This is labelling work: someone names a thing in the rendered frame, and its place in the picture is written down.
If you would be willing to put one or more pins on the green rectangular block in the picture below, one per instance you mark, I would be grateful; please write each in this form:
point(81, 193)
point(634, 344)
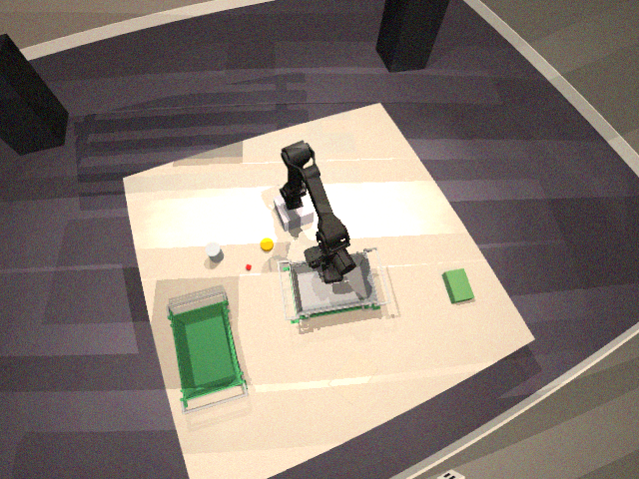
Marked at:
point(457, 285)

